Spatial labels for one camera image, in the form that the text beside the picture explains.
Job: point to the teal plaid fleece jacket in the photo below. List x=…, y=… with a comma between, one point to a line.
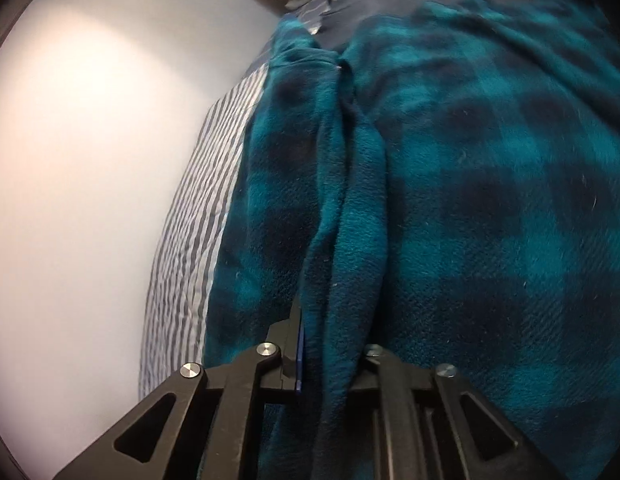
x=464, y=185

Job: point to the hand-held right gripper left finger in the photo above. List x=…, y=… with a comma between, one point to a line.
x=300, y=360

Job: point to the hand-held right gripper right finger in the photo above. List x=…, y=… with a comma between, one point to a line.
x=384, y=377

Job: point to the blue white striped quilt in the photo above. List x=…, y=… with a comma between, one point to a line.
x=200, y=210

